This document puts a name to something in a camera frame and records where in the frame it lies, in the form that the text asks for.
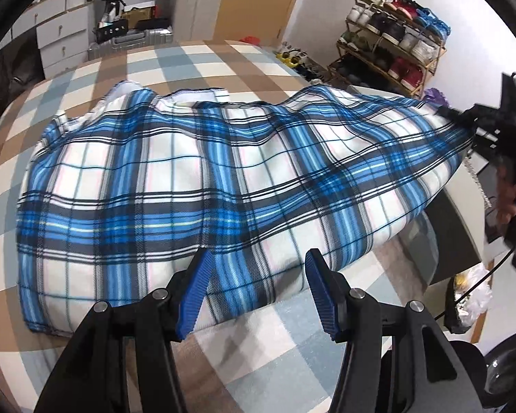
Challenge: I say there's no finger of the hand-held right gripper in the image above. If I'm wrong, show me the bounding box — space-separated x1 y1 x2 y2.
434 104 507 133

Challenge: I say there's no silver suitcase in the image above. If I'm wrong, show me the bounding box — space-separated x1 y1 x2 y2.
86 27 175 64

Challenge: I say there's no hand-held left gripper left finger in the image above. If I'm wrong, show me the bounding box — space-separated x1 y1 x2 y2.
34 250 211 413

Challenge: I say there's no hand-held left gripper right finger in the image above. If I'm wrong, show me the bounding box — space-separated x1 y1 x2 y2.
305 248 484 413

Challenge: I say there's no black round object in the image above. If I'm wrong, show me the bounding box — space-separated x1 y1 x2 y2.
451 327 516 413

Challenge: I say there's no black flat box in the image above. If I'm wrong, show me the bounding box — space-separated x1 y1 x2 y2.
135 17 171 32

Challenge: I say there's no black open box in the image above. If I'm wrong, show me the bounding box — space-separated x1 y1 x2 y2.
95 18 130 44

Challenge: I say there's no blue plaid shirt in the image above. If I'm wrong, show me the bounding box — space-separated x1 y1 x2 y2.
17 80 476 337

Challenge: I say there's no wooden door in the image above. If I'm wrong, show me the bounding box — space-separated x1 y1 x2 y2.
214 0 313 49

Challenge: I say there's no white plastic bag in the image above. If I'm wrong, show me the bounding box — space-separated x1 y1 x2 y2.
453 264 494 333

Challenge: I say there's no person's right hand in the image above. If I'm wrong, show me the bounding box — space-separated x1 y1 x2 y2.
496 167 516 227

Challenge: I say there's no pair of dark shoes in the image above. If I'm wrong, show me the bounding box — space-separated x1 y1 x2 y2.
298 61 328 83

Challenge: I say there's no black duffel bag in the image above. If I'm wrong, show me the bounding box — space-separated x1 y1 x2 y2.
10 29 44 87

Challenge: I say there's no brown cardboard box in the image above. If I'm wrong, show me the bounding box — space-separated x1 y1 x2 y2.
119 4 156 29

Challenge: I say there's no white cabinet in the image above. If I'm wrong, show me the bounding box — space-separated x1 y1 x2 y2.
171 0 232 44

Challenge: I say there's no pair of yellow shoes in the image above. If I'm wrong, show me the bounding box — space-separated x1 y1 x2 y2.
276 51 302 68

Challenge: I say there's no white desk with drawers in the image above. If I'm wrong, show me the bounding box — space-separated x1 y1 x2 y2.
8 0 98 81

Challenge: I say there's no black cable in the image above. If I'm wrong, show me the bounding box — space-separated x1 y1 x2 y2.
433 244 515 324

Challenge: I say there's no purple bag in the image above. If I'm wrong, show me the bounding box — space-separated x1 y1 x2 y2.
421 88 451 111

